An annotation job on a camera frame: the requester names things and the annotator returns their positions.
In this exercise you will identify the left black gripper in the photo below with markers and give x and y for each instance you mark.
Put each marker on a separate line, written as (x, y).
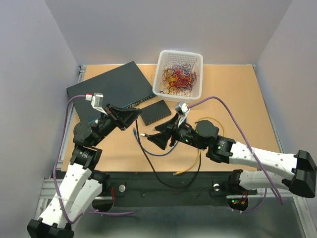
(121, 117)

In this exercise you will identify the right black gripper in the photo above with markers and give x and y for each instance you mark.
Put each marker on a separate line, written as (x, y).
(169, 129)

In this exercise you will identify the small black network switch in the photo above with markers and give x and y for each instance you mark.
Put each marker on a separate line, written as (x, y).
(155, 112)

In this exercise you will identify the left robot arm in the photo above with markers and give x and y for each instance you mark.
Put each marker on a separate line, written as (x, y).
(82, 183)

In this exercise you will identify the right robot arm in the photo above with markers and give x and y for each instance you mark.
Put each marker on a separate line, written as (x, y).
(296, 173)

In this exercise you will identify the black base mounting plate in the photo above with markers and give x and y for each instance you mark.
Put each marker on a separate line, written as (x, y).
(146, 189)

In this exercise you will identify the white plastic basket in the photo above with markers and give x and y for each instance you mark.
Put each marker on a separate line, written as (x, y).
(178, 76)

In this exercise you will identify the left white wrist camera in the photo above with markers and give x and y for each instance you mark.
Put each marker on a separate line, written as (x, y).
(96, 100)

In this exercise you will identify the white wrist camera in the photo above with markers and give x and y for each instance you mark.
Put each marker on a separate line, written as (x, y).
(182, 111)
(96, 100)

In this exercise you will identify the large dark network switch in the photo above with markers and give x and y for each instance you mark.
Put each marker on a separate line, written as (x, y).
(124, 86)

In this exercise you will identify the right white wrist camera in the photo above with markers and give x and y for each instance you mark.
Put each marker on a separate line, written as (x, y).
(182, 111)

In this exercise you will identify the aluminium frame rail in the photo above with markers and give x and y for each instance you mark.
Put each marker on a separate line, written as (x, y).
(48, 191)

